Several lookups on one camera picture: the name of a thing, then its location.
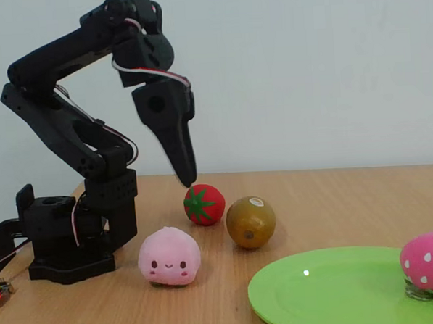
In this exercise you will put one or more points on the green plastic plate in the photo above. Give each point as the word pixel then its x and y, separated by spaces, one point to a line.
pixel 332 294

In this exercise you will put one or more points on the small controller circuit board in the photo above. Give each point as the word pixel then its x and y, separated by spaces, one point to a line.
pixel 0 295

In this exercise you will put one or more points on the brown kiwi fruit with sticker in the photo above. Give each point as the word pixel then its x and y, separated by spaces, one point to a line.
pixel 250 222

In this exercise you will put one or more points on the pink peach plush with face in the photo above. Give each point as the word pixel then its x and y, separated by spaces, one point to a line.
pixel 168 255

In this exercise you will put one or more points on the red toy tomato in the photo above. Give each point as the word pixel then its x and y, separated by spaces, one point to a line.
pixel 209 206

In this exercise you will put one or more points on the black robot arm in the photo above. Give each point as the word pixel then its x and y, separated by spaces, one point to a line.
pixel 54 116

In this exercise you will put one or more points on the pink strawberry plush white dots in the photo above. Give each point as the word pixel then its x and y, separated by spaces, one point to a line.
pixel 430 263

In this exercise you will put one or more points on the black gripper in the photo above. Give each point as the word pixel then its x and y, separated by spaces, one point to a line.
pixel 163 112

